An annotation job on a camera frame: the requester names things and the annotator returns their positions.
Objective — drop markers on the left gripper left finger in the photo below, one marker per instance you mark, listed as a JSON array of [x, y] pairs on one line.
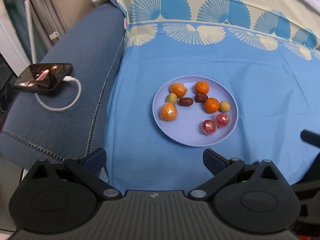
[[87, 170]]

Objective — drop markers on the grey curtain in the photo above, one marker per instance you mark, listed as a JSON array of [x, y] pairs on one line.
[[50, 18]]

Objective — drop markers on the green olive fruit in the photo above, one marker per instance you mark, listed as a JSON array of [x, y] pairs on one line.
[[224, 106], [172, 98]]

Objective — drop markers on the lavender round plate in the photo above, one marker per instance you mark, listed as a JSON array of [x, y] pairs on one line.
[[187, 127]]

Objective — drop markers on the dark red date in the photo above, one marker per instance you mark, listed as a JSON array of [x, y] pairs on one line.
[[201, 98], [185, 102]]

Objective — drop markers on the small orange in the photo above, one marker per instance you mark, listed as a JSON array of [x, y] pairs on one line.
[[211, 105], [201, 87]]

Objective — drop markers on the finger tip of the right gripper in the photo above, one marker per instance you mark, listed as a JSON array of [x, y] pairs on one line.
[[310, 138]]

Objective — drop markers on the blue cream patterned cloth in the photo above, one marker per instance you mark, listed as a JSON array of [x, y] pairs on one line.
[[264, 52]]

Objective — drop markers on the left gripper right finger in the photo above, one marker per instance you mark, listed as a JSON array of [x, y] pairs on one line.
[[224, 172]]

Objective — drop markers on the blue sofa armrest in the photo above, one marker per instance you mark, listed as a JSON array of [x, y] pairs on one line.
[[69, 122]]

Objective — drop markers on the white door frame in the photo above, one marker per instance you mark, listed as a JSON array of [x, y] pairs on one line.
[[11, 48]]

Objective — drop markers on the black smartphone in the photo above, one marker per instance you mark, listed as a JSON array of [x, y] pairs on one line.
[[42, 77]]

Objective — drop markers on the red fruit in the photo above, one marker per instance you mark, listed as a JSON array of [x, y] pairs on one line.
[[222, 119], [209, 127]]

